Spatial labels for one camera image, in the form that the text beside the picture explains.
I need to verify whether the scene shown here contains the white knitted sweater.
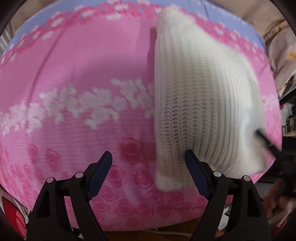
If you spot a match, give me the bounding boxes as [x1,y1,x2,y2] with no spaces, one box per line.
[154,7,268,191]

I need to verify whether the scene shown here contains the right hand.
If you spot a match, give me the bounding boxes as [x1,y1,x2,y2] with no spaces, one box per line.
[262,179,294,222]

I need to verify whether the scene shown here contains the red object at bedside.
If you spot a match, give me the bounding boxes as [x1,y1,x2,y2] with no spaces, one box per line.
[1,196,27,239]

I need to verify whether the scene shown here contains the floral beige cloth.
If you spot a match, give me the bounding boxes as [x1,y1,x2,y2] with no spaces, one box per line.
[264,20,295,98]

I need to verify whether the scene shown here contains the pink floral bed sheet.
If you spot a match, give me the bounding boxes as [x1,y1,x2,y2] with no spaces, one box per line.
[1,1,282,231]

